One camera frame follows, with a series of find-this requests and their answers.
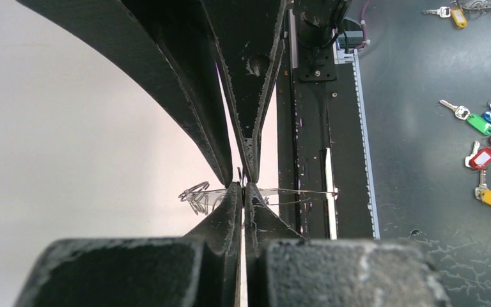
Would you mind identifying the yellow tagged key lower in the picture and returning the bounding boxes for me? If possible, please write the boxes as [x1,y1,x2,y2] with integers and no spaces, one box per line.
[474,169,491,206]

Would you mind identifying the white slotted cable duct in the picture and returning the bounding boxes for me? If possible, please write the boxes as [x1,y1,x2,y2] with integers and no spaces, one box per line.
[329,42,379,239]

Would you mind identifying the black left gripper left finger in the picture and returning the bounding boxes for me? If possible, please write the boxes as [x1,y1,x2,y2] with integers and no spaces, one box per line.
[15,198,242,306]

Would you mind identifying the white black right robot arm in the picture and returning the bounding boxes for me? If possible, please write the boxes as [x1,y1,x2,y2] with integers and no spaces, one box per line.
[23,1,349,186]

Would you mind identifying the red tagged key lower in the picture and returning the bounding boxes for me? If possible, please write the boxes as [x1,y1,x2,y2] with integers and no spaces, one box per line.
[464,140,491,170]

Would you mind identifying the green tagged key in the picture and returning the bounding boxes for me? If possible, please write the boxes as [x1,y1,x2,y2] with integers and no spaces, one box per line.
[439,99,491,136]

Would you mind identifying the yellow tagged key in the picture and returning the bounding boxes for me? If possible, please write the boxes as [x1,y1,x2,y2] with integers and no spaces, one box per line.
[474,169,491,206]
[421,6,468,29]

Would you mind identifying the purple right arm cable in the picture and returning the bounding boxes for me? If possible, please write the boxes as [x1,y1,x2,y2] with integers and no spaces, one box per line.
[353,0,373,51]

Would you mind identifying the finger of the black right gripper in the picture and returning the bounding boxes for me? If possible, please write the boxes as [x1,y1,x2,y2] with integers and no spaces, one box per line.
[202,0,287,183]
[24,1,232,185]

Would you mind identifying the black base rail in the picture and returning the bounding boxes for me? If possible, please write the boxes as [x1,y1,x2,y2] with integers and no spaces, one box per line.
[275,1,368,240]

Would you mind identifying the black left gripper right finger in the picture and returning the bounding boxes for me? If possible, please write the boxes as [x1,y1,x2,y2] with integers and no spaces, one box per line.
[244,184,451,306]

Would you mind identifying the metal oval keyring plate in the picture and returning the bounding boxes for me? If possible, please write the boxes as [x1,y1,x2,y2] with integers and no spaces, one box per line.
[178,175,339,216]

